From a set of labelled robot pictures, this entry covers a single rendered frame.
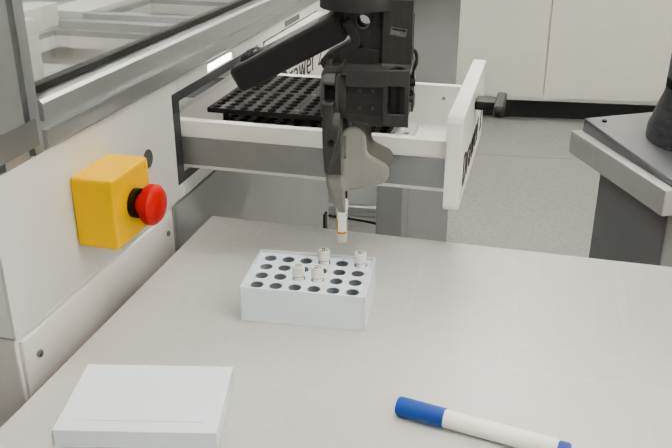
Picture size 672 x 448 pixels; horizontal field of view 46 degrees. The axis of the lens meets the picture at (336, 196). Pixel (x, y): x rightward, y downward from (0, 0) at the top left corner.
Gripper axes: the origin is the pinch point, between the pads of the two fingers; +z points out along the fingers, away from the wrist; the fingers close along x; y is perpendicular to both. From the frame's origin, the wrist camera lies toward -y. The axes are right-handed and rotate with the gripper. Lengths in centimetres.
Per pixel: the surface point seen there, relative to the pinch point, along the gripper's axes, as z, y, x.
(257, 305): 9.2, -6.6, -7.0
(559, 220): 87, 49, 196
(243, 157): 1.7, -13.5, 13.8
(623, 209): 21, 39, 51
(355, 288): 7.5, 2.8, -5.0
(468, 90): -5.8, 12.5, 21.2
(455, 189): 2.4, 11.7, 9.8
